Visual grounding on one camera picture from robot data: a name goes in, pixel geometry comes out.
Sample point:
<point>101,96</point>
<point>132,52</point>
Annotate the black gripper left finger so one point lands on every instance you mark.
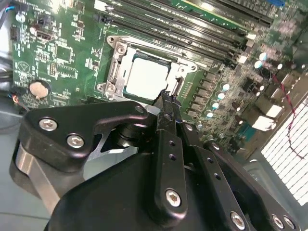
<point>168,168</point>

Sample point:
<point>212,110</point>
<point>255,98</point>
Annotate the silver CPU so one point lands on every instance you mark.
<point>146,77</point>

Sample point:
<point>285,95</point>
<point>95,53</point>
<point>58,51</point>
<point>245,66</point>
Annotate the metal socket cover frame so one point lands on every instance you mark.
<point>122,74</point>

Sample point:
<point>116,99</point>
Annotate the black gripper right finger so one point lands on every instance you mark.
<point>211,168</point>

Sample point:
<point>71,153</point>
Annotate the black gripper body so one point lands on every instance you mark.
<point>108,199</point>

